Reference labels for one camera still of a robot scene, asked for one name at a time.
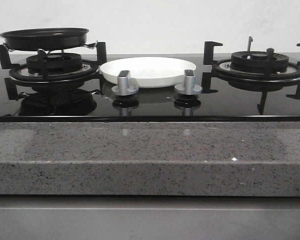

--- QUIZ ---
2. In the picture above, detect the silver stove knob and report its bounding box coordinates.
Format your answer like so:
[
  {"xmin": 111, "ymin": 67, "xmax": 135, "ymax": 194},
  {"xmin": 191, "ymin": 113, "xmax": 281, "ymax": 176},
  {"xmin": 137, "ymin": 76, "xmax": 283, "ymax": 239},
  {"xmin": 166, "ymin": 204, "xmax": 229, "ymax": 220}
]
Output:
[
  {"xmin": 174, "ymin": 69, "xmax": 203, "ymax": 96},
  {"xmin": 111, "ymin": 70, "xmax": 139, "ymax": 96}
]

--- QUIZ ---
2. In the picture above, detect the black pan support grate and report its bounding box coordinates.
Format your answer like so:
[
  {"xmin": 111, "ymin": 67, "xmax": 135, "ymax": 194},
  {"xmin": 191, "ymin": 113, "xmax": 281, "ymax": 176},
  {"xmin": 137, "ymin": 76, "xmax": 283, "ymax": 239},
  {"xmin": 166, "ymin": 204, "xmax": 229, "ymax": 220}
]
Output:
[
  {"xmin": 0, "ymin": 41, "xmax": 107, "ymax": 100},
  {"xmin": 201, "ymin": 36, "xmax": 300, "ymax": 114}
]

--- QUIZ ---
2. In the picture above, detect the black right pan support grate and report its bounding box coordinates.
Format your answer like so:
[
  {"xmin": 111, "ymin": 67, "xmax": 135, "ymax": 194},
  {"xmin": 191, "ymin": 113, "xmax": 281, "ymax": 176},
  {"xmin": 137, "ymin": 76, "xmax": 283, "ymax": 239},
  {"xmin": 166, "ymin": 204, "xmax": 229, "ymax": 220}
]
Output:
[{"xmin": 201, "ymin": 36, "xmax": 300, "ymax": 114}]

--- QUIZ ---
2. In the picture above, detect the black left pan support grate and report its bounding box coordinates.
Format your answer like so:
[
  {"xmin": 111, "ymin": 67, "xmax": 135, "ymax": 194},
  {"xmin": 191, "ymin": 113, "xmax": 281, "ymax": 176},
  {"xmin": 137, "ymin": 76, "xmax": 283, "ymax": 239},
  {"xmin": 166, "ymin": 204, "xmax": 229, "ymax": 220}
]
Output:
[{"xmin": 0, "ymin": 41, "xmax": 107, "ymax": 100}]

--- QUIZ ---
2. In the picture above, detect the wire pan reducer ring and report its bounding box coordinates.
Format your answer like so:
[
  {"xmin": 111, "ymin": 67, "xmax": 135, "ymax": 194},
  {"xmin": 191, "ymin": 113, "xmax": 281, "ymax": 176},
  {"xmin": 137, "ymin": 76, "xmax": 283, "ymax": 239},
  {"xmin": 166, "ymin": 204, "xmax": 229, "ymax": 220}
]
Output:
[{"xmin": 2, "ymin": 41, "xmax": 99, "ymax": 56}]

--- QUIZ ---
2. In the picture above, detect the white round plate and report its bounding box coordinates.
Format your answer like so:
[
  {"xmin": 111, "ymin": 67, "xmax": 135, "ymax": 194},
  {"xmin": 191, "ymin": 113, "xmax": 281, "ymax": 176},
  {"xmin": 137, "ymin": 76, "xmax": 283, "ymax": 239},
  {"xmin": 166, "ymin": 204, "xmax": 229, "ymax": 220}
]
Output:
[{"xmin": 99, "ymin": 57, "xmax": 196, "ymax": 88}]

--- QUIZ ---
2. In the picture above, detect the grey cabinet front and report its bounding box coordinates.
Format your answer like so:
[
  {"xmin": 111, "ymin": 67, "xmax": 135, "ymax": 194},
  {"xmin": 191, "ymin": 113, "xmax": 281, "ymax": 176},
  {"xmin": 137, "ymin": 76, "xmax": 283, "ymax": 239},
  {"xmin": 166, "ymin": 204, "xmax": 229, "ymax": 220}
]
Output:
[{"xmin": 0, "ymin": 196, "xmax": 300, "ymax": 240}]

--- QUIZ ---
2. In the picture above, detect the silver left stove knob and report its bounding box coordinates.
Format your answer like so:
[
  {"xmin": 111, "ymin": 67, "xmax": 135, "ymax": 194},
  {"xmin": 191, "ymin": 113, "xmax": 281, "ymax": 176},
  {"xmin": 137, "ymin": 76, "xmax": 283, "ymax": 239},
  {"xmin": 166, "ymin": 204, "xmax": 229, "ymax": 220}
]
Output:
[{"xmin": 111, "ymin": 70, "xmax": 139, "ymax": 96}]

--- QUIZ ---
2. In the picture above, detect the black glass cooktop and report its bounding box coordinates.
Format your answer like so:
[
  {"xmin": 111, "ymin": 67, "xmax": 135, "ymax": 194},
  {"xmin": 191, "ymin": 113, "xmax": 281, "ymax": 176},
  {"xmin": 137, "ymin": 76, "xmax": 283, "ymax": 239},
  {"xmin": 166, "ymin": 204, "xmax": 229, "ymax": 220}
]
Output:
[{"xmin": 0, "ymin": 54, "xmax": 300, "ymax": 122}]

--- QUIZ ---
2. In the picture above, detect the black left gas burner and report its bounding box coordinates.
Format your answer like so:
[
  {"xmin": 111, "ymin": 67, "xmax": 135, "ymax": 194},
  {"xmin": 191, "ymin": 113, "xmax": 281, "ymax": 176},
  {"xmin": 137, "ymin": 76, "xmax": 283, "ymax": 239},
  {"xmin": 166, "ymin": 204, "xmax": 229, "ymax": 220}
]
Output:
[{"xmin": 26, "ymin": 53, "xmax": 83, "ymax": 75}]

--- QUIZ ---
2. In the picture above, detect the black right gas burner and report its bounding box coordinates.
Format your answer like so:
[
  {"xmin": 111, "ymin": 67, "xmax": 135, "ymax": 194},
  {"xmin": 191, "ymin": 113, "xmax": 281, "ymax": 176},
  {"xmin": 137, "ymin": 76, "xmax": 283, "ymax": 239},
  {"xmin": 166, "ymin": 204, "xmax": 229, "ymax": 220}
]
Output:
[{"xmin": 230, "ymin": 51, "xmax": 289, "ymax": 74}]

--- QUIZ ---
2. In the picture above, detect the black frying pan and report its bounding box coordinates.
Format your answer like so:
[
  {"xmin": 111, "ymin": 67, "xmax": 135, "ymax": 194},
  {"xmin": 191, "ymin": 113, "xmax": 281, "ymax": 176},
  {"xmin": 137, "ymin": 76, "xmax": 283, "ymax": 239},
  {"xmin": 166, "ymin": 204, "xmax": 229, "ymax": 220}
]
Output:
[{"xmin": 0, "ymin": 27, "xmax": 89, "ymax": 51}]

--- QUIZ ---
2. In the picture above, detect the silver right stove knob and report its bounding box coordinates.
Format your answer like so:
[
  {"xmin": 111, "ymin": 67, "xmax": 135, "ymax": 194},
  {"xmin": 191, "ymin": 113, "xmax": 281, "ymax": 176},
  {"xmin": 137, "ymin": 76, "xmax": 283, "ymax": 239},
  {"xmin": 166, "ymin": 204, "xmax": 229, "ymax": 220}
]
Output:
[{"xmin": 174, "ymin": 69, "xmax": 203, "ymax": 96}]

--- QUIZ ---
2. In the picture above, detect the black gas burner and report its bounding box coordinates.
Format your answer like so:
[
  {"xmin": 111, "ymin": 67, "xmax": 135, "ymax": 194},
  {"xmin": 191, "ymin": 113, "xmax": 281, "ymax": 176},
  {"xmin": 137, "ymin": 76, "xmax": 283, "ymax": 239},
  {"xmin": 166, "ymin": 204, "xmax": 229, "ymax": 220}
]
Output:
[
  {"xmin": 230, "ymin": 51, "xmax": 289, "ymax": 74},
  {"xmin": 26, "ymin": 53, "xmax": 83, "ymax": 75}
]

